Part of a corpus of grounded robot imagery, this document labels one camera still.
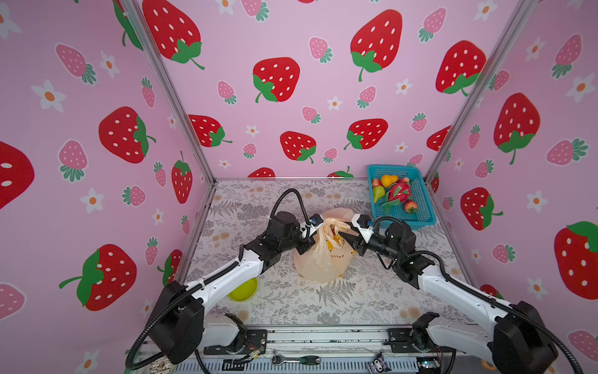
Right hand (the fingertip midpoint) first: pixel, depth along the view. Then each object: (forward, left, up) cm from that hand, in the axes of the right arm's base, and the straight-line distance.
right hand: (342, 227), depth 76 cm
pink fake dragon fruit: (+32, -26, -14) cm, 44 cm away
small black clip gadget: (-34, -13, -21) cm, 42 cm away
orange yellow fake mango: (+41, -22, -16) cm, 49 cm away
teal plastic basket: (+26, -35, -20) cm, 48 cm away
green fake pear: (+35, -18, -18) cm, 43 cm away
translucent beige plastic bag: (-5, +2, -10) cm, 12 cm away
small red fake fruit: (+41, -18, -18) cm, 48 cm away
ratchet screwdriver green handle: (-36, +9, -22) cm, 43 cm away
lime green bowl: (-18, +33, -19) cm, 42 cm away
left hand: (+1, +9, -4) cm, 10 cm away
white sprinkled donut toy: (-43, +51, -19) cm, 69 cm away
